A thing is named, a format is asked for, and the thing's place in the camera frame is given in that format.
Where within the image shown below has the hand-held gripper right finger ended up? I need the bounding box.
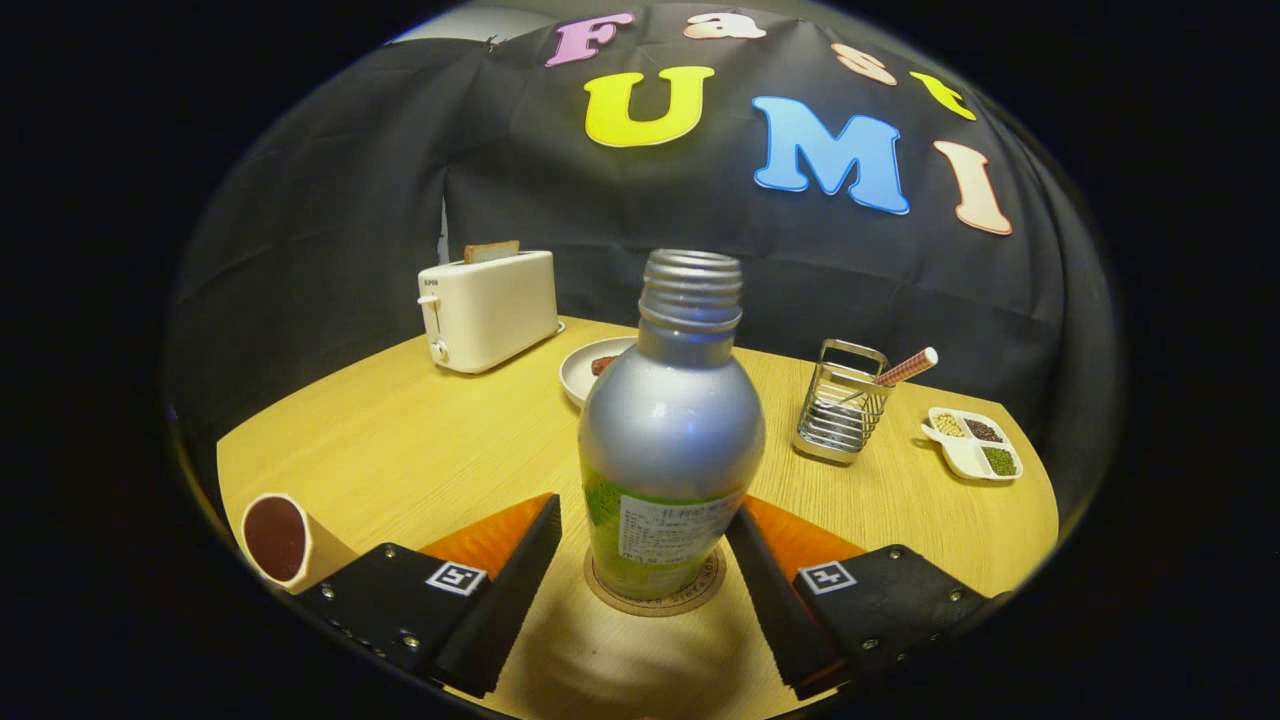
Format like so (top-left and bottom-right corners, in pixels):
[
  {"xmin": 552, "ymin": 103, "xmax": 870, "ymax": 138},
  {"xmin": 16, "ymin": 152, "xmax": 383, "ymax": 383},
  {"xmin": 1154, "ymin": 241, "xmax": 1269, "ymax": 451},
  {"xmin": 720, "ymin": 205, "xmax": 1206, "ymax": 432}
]
[{"xmin": 727, "ymin": 497, "xmax": 1003, "ymax": 701}]

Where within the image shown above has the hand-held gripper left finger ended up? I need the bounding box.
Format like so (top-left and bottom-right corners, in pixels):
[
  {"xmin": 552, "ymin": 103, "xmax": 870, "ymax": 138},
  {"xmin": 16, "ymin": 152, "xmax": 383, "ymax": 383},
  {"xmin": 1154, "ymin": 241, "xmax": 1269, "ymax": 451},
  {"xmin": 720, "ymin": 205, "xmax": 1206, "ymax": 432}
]
[{"xmin": 295, "ymin": 492, "xmax": 563, "ymax": 699}]

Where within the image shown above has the round brown cork coaster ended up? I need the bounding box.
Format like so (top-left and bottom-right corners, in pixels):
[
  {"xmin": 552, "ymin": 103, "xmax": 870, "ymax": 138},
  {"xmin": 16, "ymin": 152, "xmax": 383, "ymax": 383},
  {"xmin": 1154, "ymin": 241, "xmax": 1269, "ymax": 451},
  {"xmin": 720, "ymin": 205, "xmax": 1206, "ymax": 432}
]
[{"xmin": 584, "ymin": 545, "xmax": 728, "ymax": 617}]

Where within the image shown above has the beige cup with wooden handle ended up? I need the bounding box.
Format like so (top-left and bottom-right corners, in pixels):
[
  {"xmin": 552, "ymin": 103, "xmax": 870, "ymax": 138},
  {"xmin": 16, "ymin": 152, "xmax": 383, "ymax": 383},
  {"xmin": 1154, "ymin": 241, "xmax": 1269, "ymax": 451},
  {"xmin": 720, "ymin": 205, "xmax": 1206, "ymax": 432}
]
[{"xmin": 241, "ymin": 492, "xmax": 358, "ymax": 595}]

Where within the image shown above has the silver bottle with green label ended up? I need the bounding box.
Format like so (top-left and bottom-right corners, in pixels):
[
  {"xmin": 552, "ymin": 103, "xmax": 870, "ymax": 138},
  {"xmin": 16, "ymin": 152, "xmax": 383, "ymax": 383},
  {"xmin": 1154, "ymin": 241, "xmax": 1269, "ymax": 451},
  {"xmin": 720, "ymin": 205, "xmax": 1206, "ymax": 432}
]
[{"xmin": 578, "ymin": 249, "xmax": 767, "ymax": 601}]

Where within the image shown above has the wooden table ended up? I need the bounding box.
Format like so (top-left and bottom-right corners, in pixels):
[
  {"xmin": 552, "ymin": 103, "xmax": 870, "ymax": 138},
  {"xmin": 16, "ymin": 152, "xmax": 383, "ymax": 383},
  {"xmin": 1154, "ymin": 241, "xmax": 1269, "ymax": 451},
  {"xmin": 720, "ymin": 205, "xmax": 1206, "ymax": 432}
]
[{"xmin": 216, "ymin": 316, "xmax": 1059, "ymax": 720}]

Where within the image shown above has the white round plate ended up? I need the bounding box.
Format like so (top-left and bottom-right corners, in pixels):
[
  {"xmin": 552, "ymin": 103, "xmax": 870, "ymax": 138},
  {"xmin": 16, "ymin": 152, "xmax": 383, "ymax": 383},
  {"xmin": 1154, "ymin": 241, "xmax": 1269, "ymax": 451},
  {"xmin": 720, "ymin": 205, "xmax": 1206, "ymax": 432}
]
[{"xmin": 559, "ymin": 336, "xmax": 641, "ymax": 409}]

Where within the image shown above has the white divided dish with beans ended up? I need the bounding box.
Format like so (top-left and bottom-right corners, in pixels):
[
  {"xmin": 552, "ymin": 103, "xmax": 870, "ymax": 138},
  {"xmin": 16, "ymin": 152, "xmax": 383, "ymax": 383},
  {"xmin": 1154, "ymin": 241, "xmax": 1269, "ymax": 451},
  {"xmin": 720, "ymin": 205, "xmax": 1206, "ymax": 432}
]
[{"xmin": 921, "ymin": 406, "xmax": 1024, "ymax": 483}]

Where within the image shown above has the striped straw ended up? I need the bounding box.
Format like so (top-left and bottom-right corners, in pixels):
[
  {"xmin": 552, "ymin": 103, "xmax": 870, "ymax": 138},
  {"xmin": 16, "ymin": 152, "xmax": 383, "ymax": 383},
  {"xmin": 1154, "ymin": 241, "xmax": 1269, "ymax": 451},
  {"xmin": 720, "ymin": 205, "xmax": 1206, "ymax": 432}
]
[{"xmin": 875, "ymin": 347, "xmax": 939, "ymax": 389}]

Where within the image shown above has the white toaster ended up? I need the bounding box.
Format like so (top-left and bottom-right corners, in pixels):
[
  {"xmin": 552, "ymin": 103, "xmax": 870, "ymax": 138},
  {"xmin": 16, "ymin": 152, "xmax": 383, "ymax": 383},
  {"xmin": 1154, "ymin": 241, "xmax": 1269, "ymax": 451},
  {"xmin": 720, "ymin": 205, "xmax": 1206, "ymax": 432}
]
[{"xmin": 417, "ymin": 250, "xmax": 563, "ymax": 375}]

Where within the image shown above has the metal wire holder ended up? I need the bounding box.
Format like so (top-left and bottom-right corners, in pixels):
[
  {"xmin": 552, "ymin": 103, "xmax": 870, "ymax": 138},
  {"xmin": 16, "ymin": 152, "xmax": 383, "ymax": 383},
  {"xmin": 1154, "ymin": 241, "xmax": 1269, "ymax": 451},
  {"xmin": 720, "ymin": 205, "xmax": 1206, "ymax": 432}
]
[{"xmin": 792, "ymin": 339, "xmax": 891, "ymax": 465}]

